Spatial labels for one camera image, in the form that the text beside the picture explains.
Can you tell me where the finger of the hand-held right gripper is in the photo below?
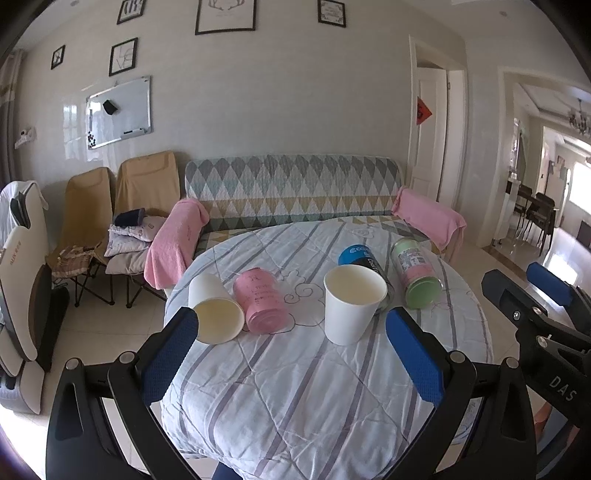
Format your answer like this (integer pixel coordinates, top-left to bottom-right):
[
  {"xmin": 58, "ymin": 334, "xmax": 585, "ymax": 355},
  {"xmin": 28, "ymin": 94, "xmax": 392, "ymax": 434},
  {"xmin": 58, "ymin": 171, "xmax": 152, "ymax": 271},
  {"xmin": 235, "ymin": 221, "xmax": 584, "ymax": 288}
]
[
  {"xmin": 526, "ymin": 261, "xmax": 591, "ymax": 324},
  {"xmin": 482, "ymin": 270, "xmax": 551, "ymax": 331}
]

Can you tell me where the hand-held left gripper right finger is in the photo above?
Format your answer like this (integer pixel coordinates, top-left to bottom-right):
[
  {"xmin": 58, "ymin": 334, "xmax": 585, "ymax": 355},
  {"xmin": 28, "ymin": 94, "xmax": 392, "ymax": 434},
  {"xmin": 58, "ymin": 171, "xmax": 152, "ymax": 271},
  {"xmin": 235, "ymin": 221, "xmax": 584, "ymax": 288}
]
[{"xmin": 385, "ymin": 305, "xmax": 551, "ymax": 480}]

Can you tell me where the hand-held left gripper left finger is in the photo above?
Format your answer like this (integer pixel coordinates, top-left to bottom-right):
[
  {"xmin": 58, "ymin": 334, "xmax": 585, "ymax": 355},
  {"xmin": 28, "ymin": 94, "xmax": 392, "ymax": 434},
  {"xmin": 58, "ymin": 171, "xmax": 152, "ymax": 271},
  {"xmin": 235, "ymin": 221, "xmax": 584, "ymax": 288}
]
[{"xmin": 46, "ymin": 306, "xmax": 199, "ymax": 480}]

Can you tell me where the white paper cup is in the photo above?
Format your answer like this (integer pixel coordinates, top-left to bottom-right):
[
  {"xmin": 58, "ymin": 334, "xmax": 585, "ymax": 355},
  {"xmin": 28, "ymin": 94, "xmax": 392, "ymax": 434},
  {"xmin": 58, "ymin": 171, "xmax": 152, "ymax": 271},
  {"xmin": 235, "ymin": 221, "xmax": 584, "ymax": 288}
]
[
  {"xmin": 324, "ymin": 265, "xmax": 388, "ymax": 346},
  {"xmin": 188, "ymin": 273, "xmax": 245, "ymax": 344}
]

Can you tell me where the dark dining chair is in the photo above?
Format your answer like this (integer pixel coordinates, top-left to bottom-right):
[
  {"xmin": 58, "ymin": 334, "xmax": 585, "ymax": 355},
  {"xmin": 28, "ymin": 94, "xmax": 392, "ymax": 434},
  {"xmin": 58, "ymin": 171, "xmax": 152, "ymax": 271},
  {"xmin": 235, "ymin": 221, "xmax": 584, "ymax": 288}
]
[{"xmin": 521, "ymin": 191, "xmax": 557, "ymax": 246}]

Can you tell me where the green and pink canister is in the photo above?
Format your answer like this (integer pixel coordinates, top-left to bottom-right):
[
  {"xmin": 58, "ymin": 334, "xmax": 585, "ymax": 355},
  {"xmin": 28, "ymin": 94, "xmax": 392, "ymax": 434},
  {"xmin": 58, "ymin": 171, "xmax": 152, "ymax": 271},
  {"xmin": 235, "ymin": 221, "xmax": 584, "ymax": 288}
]
[{"xmin": 390, "ymin": 237, "xmax": 441, "ymax": 309}]

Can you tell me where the grey cushion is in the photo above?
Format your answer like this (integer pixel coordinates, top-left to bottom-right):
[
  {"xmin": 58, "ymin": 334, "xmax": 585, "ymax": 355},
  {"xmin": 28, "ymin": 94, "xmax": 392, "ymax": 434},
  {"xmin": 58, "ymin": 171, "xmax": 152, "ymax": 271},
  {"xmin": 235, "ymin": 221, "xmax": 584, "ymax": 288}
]
[{"xmin": 105, "ymin": 251, "xmax": 154, "ymax": 278}]

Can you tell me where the pink towel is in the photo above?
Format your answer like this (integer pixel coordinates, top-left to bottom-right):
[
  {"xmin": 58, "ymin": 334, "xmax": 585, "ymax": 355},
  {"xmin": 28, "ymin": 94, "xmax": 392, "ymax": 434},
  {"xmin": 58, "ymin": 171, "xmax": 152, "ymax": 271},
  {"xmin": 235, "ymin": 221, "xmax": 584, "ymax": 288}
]
[
  {"xmin": 144, "ymin": 198, "xmax": 211, "ymax": 289},
  {"xmin": 391, "ymin": 186, "xmax": 467, "ymax": 265}
]

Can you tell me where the blue canister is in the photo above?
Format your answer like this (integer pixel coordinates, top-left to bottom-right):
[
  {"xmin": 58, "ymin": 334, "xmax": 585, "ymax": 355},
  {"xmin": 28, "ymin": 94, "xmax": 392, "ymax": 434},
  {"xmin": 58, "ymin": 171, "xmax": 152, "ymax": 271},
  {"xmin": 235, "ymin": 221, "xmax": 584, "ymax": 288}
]
[{"xmin": 338, "ymin": 246, "xmax": 396, "ymax": 315}]

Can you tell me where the white printed pillow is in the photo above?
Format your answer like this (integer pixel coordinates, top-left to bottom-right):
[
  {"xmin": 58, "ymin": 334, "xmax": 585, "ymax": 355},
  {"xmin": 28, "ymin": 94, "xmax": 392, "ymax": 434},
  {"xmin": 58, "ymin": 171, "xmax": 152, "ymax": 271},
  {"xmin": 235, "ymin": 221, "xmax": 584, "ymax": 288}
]
[{"xmin": 104, "ymin": 216, "xmax": 168, "ymax": 257}]

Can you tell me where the striped white quilt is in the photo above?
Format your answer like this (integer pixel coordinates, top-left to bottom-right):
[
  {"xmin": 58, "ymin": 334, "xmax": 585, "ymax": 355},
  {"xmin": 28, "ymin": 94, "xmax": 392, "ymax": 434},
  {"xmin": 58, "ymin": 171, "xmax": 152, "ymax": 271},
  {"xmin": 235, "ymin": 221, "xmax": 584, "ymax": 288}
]
[{"xmin": 161, "ymin": 224, "xmax": 495, "ymax": 477}]

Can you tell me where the patterned beige cloth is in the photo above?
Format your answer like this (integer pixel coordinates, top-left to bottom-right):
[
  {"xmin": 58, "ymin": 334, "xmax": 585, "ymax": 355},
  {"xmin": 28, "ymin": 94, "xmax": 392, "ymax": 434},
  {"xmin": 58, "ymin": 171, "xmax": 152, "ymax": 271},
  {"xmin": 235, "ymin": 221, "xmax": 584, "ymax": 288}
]
[{"xmin": 50, "ymin": 244, "xmax": 100, "ymax": 278}]

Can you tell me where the dark blue cloth roll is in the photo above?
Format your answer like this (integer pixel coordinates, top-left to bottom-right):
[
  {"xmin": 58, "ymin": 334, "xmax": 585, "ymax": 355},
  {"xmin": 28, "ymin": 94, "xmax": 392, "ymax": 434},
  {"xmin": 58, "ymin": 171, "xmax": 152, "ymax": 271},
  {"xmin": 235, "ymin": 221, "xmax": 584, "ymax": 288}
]
[{"xmin": 114, "ymin": 208, "xmax": 147, "ymax": 228}]

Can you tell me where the white massage chair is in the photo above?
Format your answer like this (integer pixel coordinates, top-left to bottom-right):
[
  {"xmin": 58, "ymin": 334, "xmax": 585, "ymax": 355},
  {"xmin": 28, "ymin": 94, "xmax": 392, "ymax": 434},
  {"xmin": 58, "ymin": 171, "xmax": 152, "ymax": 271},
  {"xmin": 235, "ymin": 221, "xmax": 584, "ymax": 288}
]
[{"xmin": 0, "ymin": 179, "xmax": 71, "ymax": 416}]

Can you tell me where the chandelier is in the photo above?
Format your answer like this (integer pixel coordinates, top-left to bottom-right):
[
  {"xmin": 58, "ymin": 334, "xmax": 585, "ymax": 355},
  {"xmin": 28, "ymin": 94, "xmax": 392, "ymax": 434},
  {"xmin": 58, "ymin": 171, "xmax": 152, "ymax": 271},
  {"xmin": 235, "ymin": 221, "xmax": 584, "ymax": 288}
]
[{"xmin": 568, "ymin": 98, "xmax": 591, "ymax": 136}]

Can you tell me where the tan folding chair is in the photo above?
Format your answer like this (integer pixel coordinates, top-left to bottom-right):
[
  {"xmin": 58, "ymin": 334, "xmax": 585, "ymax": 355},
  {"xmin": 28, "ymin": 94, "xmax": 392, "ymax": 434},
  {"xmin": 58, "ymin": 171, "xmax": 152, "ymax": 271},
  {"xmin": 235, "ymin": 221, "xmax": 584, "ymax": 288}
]
[
  {"xmin": 48, "ymin": 167, "xmax": 117, "ymax": 308},
  {"xmin": 105, "ymin": 150, "xmax": 182, "ymax": 308}
]

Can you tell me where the white door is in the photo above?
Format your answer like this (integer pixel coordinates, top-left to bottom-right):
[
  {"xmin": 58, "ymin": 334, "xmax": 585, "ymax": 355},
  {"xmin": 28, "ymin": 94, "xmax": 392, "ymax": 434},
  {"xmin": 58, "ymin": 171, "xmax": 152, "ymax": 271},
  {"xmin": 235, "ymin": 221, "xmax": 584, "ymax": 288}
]
[{"xmin": 412, "ymin": 66, "xmax": 450, "ymax": 200}]

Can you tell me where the red diamond door decoration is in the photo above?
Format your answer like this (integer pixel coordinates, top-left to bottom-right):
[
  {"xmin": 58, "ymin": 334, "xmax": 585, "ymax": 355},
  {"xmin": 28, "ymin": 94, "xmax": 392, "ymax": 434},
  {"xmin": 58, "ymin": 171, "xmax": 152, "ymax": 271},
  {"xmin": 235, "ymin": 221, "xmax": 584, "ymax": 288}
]
[{"xmin": 414, "ymin": 95, "xmax": 433, "ymax": 127}]

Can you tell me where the diamond patterned sofa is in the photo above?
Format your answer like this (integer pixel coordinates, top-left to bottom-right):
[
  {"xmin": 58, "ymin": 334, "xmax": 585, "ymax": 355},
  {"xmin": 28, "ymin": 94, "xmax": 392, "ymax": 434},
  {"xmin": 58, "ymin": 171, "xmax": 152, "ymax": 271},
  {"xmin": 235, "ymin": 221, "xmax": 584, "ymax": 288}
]
[{"xmin": 184, "ymin": 154, "xmax": 445, "ymax": 260}]

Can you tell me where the whiteboard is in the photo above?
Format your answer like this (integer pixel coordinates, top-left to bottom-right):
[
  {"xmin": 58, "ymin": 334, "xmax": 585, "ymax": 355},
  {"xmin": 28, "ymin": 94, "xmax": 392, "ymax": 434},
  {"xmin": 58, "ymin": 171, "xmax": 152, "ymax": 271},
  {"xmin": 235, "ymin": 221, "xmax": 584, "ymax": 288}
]
[{"xmin": 85, "ymin": 75, "xmax": 153, "ymax": 150}]

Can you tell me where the beige curtain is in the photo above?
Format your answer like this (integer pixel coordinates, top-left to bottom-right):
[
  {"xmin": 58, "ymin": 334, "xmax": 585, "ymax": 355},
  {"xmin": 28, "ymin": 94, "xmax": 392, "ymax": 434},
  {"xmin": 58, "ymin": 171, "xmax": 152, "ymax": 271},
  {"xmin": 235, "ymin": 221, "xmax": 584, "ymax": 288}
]
[{"xmin": 0, "ymin": 50, "xmax": 25, "ymax": 186}]

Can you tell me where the black picture frame line drawing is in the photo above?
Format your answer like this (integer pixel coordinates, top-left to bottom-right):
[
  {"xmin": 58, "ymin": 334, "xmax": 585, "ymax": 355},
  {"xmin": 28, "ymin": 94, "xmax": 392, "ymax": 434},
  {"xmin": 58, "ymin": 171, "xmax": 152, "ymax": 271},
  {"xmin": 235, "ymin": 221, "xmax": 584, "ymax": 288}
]
[{"xmin": 108, "ymin": 37, "xmax": 139, "ymax": 77}]

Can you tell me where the black picture frame wreath print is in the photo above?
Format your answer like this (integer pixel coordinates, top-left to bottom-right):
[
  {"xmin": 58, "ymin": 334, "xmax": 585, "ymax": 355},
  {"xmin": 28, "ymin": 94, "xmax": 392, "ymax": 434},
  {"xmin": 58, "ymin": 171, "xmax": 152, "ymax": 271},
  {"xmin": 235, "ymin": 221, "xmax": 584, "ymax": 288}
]
[{"xmin": 317, "ymin": 0, "xmax": 347, "ymax": 27}]

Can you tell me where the large black picture frame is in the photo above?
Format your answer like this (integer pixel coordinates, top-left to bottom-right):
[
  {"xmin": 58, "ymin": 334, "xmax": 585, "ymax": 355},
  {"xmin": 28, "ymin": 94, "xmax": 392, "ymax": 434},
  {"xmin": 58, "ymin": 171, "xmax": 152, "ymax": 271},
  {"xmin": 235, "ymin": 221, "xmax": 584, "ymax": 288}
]
[{"xmin": 195, "ymin": 0, "xmax": 256, "ymax": 36}]

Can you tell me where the black picture frame feather print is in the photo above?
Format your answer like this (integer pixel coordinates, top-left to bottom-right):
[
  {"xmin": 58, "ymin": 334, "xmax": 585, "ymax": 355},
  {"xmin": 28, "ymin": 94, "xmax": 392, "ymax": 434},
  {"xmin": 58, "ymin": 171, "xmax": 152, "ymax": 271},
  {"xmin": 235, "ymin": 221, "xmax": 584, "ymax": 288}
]
[{"xmin": 116, "ymin": 0, "xmax": 150, "ymax": 25}]

